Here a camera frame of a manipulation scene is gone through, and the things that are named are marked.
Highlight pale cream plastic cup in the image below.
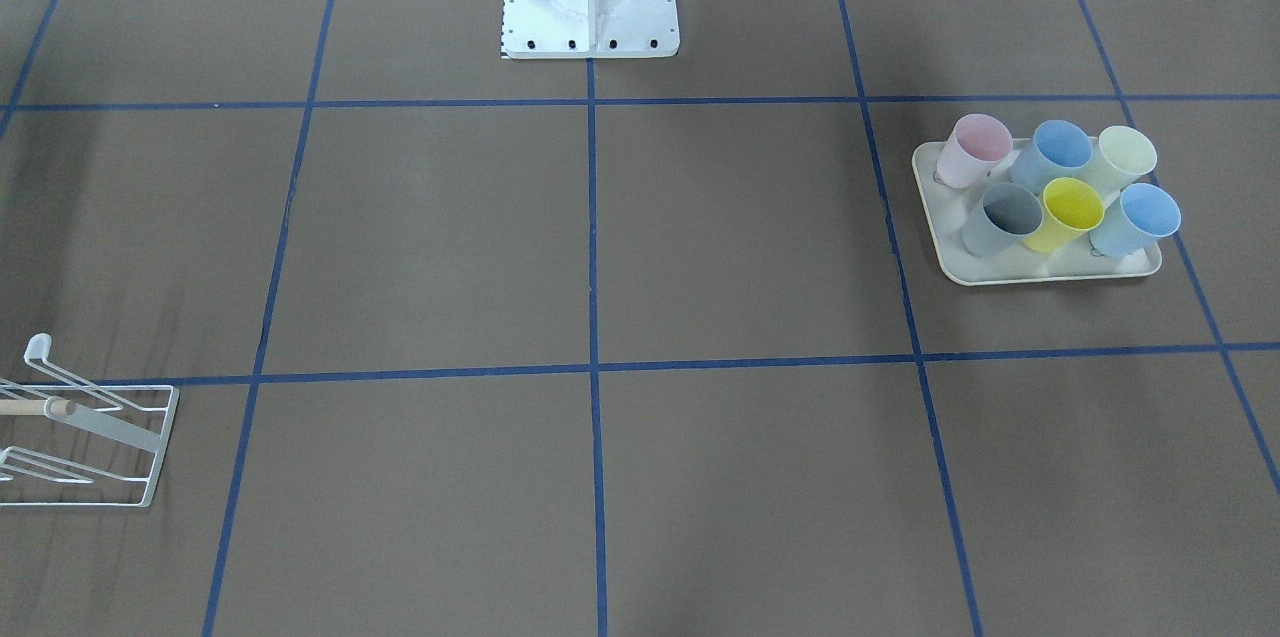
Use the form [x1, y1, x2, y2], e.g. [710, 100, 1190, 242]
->
[1078, 125, 1158, 201]

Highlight light blue plastic cup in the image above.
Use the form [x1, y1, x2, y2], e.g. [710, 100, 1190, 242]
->
[1089, 183, 1181, 258]

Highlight pink plastic cup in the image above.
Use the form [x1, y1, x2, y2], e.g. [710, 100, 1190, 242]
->
[934, 113, 1012, 189]

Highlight grey plastic cup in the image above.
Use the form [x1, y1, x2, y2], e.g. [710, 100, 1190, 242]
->
[960, 182, 1044, 258]

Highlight yellow plastic cup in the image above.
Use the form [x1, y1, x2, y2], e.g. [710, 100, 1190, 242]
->
[1021, 177, 1106, 255]

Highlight wooden rack dowel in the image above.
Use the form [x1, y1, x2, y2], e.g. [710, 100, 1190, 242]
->
[0, 397, 78, 420]

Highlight cream plastic tray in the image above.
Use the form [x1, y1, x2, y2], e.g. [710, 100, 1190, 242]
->
[911, 139, 1164, 287]

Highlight white wire cup rack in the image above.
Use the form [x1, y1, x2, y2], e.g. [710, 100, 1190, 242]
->
[3, 333, 180, 509]

